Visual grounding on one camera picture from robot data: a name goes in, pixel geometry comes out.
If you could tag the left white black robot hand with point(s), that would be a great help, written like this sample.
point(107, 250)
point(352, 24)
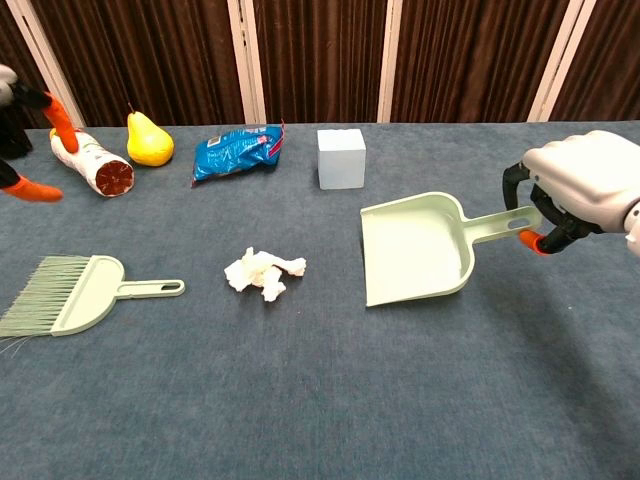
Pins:
point(62, 125)

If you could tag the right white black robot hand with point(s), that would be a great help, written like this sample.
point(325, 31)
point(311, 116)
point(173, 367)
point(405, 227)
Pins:
point(585, 175)

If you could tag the mint green hand broom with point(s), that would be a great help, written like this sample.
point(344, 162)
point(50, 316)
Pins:
point(85, 290)

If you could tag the mint green dustpan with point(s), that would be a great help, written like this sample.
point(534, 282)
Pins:
point(415, 250)

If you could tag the white paper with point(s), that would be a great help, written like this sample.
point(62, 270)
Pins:
point(255, 272)

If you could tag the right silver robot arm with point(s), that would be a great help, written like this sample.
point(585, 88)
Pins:
point(634, 225)

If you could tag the white drink bottle yellow cap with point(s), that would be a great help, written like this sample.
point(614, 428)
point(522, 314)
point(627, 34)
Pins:
point(95, 162)

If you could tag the yellow pear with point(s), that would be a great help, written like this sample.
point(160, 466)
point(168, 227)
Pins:
point(147, 145)

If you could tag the brown curtain partition panel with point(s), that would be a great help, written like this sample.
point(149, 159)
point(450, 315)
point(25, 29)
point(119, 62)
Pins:
point(150, 55)
point(610, 55)
point(475, 55)
point(7, 45)
point(320, 55)

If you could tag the blue snack bag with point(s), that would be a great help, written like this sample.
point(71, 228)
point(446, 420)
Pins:
point(235, 152)

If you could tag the pale blue cube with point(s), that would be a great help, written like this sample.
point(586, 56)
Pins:
point(340, 160)

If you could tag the blue felt table mat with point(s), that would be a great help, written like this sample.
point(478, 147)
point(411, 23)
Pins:
point(320, 390)

